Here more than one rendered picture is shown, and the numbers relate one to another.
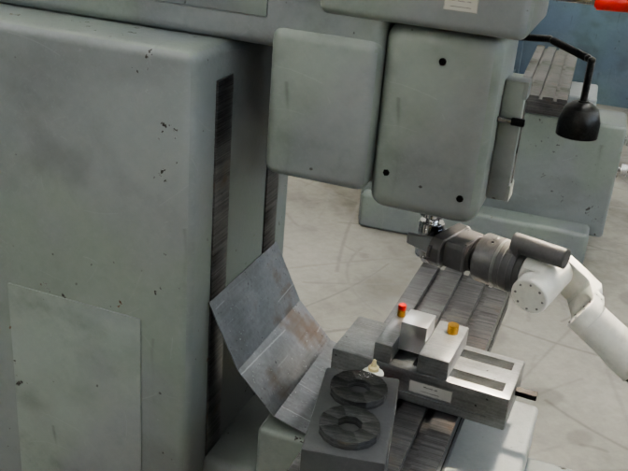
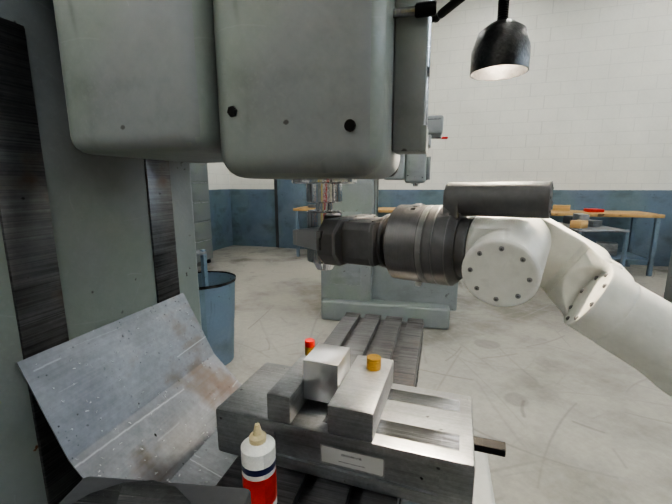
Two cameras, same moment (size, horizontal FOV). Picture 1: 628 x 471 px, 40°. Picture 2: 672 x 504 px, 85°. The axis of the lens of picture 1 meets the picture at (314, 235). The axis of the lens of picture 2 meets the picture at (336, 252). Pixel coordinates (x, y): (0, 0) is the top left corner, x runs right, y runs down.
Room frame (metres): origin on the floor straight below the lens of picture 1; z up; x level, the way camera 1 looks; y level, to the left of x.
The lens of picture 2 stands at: (0.97, -0.20, 1.30)
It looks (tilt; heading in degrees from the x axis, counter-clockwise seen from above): 10 degrees down; 357
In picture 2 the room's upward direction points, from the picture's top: straight up
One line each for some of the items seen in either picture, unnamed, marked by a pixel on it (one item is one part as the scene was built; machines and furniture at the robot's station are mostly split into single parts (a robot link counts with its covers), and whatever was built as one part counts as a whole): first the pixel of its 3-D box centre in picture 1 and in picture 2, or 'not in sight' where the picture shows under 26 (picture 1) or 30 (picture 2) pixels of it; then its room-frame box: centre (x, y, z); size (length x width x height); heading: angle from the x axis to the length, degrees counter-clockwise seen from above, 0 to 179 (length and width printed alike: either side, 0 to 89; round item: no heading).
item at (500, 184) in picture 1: (508, 139); (413, 60); (1.43, -0.32, 1.44); 0.04 x 0.04 x 0.21; 71
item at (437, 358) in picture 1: (443, 349); (364, 392); (1.45, -0.27, 1.01); 0.15 x 0.06 x 0.04; 159
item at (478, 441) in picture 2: (526, 393); (488, 445); (1.39, -0.42, 0.96); 0.04 x 0.02 x 0.02; 69
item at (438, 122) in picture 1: (445, 113); (319, 47); (1.46, -0.21, 1.47); 0.21 x 0.19 x 0.32; 161
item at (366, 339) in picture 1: (428, 361); (346, 410); (1.46, -0.24, 0.97); 0.35 x 0.15 x 0.11; 69
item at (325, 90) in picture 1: (341, 95); (189, 61); (1.53, -0.03, 1.47); 0.24 x 0.19 x 0.26; 161
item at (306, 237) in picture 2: (421, 242); (311, 238); (1.44, -0.19, 1.23); 0.06 x 0.02 x 0.03; 53
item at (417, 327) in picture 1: (417, 332); (327, 372); (1.47, -0.22, 1.03); 0.06 x 0.05 x 0.06; 159
